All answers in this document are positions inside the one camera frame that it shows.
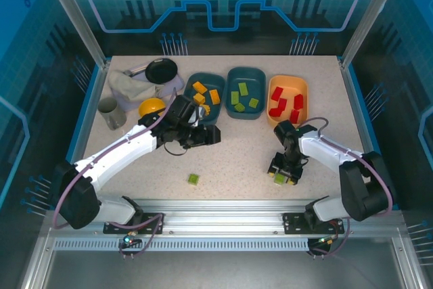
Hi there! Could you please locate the teal plastic container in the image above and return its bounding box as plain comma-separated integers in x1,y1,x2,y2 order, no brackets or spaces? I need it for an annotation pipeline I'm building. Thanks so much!
225,66,267,120
182,71,227,126

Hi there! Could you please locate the orange plastic container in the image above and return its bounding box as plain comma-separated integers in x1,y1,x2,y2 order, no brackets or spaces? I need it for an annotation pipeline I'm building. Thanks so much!
267,74,309,129

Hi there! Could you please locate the yellow bowl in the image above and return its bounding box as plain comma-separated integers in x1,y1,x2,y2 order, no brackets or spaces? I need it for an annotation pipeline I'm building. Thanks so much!
138,97,166,118

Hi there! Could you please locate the black frying pan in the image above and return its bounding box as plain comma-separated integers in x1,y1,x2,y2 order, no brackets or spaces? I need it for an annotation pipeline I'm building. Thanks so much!
124,58,179,85

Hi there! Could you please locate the grey cup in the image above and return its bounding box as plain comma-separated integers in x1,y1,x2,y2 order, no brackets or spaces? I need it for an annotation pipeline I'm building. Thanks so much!
97,97,128,131

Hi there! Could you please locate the perforated metal strip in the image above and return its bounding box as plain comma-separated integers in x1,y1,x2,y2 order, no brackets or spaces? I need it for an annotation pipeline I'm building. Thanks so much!
53,238,311,252

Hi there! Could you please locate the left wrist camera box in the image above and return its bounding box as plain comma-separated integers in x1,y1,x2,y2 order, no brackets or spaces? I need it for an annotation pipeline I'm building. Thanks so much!
188,108,204,127

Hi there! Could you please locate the aluminium table rail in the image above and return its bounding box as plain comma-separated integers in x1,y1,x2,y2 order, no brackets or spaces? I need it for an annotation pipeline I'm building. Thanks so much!
40,198,407,240

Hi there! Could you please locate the cable connector with LED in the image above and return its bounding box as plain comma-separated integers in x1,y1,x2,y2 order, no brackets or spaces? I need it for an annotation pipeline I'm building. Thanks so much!
307,234,339,259
120,233,143,259

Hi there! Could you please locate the aluminium frame post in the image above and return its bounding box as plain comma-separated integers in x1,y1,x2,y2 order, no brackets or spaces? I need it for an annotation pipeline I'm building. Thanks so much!
37,0,112,69
338,0,407,70

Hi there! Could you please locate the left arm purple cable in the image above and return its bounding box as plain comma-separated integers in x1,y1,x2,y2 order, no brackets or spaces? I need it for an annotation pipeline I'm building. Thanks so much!
52,87,179,259

